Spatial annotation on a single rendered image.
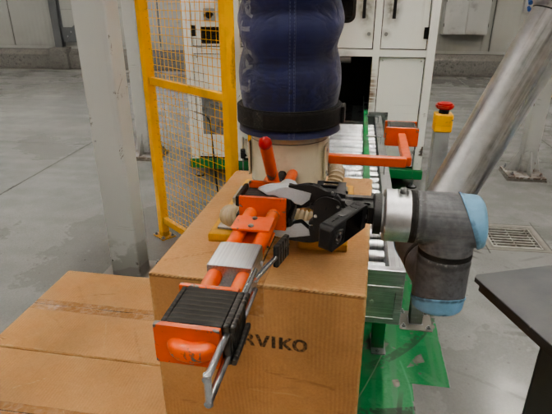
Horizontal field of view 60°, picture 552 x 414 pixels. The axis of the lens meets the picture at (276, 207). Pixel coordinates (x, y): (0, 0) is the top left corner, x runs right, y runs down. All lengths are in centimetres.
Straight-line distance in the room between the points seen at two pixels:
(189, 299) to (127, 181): 197
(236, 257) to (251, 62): 46
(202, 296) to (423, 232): 40
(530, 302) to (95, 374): 108
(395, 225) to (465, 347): 160
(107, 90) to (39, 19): 970
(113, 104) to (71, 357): 132
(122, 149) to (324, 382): 176
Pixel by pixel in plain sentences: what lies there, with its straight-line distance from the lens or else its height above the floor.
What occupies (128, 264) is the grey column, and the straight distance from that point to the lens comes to 273.
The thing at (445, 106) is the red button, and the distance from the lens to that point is 200.
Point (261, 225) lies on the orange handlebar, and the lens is 75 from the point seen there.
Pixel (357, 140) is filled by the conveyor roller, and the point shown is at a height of 53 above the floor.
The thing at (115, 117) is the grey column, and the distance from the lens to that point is 242.
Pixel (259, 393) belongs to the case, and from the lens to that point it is 102.
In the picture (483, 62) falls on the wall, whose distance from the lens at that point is 1047.
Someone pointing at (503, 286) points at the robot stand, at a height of 75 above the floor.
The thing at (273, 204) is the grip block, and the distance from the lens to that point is 81.
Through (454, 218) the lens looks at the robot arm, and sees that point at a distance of 81.
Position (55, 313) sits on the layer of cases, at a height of 54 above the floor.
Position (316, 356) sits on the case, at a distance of 93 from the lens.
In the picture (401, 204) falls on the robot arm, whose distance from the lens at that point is 81.
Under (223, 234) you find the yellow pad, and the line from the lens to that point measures 100.
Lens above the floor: 142
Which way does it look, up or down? 24 degrees down
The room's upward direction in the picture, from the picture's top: straight up
